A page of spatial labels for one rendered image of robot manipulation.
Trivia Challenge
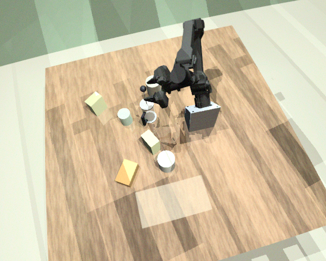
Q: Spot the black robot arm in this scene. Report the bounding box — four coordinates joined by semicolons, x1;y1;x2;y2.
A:
153;18;212;108

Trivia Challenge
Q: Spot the pale yellow rectangular block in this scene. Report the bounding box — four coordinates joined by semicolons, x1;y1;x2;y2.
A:
115;159;139;187

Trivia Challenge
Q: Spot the white cylinder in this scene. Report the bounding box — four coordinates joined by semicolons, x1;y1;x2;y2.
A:
146;76;161;96
158;151;175;173

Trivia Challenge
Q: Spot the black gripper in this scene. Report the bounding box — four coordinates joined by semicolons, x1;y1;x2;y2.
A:
144;65;181;108

